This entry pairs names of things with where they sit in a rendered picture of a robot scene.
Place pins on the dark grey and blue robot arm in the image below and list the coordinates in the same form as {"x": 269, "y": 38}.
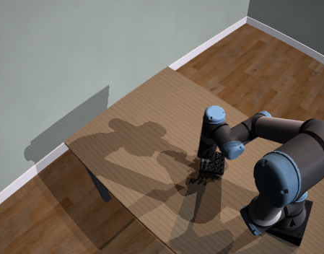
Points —
{"x": 280, "y": 176}

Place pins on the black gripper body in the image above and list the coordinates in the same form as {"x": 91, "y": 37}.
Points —
{"x": 207, "y": 151}

